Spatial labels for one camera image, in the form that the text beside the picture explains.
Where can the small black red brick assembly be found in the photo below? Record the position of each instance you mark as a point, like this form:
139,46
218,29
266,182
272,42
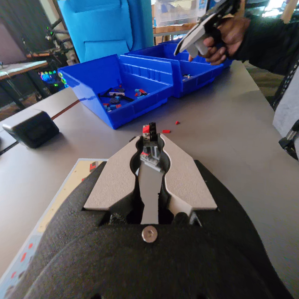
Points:
153,130

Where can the grey desk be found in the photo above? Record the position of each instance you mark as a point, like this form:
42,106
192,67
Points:
210,140

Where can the grey black toy brick truck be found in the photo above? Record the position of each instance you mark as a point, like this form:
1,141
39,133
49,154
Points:
151,158

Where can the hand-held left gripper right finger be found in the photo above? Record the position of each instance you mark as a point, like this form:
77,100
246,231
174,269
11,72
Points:
186,184

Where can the large blue plastic bin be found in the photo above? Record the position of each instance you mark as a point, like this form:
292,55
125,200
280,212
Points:
88,79

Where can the blue felt bag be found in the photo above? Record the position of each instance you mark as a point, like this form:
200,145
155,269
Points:
105,28

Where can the person's right hand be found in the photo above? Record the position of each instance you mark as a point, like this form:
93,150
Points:
233,35

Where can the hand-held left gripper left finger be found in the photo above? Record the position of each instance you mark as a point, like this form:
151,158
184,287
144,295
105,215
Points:
112,184

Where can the brick instruction booklet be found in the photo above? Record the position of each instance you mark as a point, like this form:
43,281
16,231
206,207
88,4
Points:
70,182

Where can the black-legged background work table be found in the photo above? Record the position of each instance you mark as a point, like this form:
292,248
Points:
21,67

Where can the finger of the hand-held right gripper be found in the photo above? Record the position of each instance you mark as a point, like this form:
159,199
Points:
191,35

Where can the pile of mixed toy bricks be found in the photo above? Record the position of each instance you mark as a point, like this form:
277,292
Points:
186,76
114,100

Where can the person's right forearm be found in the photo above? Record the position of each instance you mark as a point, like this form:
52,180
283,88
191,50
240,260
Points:
268,42

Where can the person's grey sweater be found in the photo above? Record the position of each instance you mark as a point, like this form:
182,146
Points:
287,105

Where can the black cube power station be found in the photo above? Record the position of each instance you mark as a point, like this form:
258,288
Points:
32,130

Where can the computer tower with glowing fans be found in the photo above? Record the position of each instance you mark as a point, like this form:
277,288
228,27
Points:
50,78

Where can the clear plastic storage box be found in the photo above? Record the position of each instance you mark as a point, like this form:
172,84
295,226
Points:
175,14

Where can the black metal rig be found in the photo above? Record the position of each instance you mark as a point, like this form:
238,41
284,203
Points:
53,35

